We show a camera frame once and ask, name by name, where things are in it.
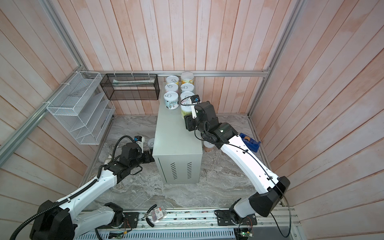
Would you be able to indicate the grey metal cabinet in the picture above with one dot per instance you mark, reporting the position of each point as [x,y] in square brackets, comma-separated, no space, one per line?
[177,153]

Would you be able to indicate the white wire mesh shelf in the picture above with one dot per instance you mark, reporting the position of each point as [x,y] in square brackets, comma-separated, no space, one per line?
[83,113]

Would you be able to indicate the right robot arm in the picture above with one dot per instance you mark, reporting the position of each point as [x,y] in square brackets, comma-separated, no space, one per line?
[270,188]

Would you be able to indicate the teal label can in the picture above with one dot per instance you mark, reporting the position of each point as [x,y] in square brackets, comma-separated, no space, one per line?
[151,143]
[187,87]

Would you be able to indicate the blue plastic block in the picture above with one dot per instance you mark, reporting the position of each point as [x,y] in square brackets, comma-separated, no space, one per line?
[252,144]

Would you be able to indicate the light pink label can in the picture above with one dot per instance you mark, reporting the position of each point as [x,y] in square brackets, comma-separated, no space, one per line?
[186,97]

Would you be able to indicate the orange yellow label can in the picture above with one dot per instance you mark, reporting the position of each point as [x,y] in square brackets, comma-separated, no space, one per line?
[187,78]

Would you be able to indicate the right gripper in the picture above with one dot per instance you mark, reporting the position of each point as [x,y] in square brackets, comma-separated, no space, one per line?
[189,123]

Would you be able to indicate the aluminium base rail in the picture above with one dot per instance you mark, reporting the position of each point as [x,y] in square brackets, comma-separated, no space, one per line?
[182,224]

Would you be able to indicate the green label can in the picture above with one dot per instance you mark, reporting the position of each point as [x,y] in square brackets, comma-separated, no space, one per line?
[186,109]

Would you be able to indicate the blue label can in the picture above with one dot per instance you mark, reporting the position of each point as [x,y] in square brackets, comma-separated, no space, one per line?
[171,100]

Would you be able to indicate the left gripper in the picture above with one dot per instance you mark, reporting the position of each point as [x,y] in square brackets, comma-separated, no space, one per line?
[148,159]

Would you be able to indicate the black mesh wall basket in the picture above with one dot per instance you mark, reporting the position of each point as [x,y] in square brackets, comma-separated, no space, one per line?
[118,87]

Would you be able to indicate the brown label can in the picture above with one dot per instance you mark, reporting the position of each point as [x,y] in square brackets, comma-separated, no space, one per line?
[208,147]

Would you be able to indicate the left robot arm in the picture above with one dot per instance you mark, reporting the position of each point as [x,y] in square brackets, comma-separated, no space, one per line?
[64,220]

